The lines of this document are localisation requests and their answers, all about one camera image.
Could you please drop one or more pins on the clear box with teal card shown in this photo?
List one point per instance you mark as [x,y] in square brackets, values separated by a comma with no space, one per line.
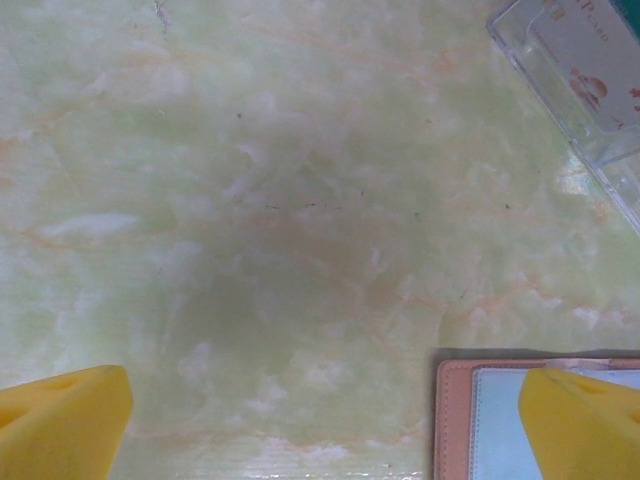
[634,5]

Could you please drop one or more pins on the white VIP card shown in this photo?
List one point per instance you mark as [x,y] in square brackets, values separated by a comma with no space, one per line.
[590,50]

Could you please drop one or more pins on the pink leather card holder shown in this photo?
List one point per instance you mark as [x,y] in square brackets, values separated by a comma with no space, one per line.
[452,425]

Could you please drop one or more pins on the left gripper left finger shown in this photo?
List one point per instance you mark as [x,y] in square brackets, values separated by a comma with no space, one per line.
[60,425]

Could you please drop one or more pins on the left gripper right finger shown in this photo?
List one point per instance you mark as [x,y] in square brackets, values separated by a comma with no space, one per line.
[585,430]

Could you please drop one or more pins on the clear box with white card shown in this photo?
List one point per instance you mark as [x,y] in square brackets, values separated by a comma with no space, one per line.
[615,165]

